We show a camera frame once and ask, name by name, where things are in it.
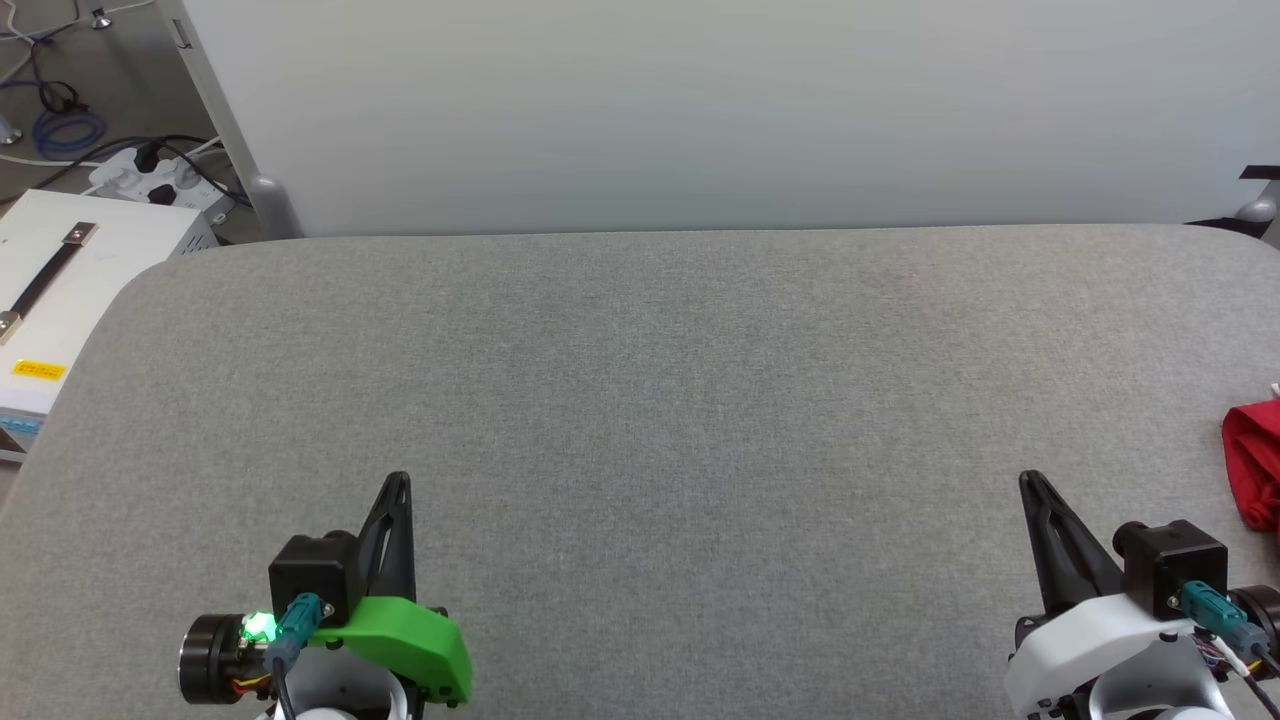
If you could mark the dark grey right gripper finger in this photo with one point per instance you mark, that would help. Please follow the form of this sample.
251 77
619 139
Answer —
1070 570

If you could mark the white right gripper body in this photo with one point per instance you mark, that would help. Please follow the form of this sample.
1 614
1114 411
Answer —
1070 660

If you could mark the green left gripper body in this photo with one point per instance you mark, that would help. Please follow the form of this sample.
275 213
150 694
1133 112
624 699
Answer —
420 640

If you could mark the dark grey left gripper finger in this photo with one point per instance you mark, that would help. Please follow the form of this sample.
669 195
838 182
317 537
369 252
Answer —
392 560

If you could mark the red and white basketball jersey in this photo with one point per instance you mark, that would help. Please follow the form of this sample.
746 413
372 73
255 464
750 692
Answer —
1255 460

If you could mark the yellow warning sticker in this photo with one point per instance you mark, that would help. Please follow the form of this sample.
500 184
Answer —
40 370

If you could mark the white equipment box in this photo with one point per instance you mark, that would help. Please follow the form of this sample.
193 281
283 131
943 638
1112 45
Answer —
110 250

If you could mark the white power strip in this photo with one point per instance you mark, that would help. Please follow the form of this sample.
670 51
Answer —
130 180

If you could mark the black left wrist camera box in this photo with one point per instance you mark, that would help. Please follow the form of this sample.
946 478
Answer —
315 570

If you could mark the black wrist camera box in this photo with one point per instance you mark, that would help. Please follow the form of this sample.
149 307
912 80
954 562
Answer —
315 570
1185 560

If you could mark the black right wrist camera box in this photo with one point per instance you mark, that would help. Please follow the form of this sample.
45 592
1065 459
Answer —
1185 560

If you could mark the grey partition post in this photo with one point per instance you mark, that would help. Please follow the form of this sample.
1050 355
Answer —
215 110

